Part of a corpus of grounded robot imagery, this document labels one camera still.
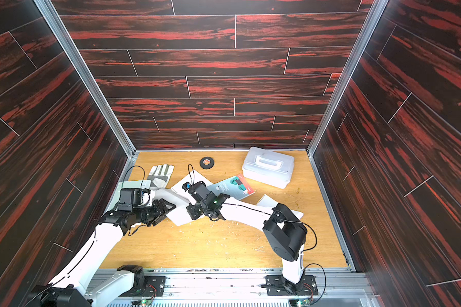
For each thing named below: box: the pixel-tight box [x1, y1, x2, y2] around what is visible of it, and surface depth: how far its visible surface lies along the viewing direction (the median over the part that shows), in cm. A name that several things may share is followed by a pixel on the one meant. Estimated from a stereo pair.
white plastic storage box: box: [242, 146, 295, 190], surface depth 101 cm
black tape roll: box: [199, 156, 215, 170], surface depth 117 cm
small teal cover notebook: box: [206, 173, 255, 201], surface depth 107 cm
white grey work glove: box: [147, 163, 175, 189], surface depth 110 cm
